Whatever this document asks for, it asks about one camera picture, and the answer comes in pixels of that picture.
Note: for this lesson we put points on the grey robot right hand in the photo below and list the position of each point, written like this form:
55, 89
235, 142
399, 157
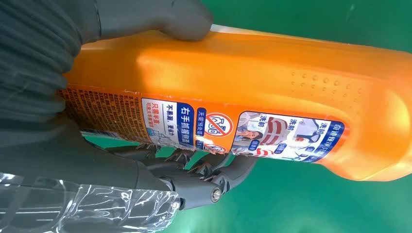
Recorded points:
80, 180

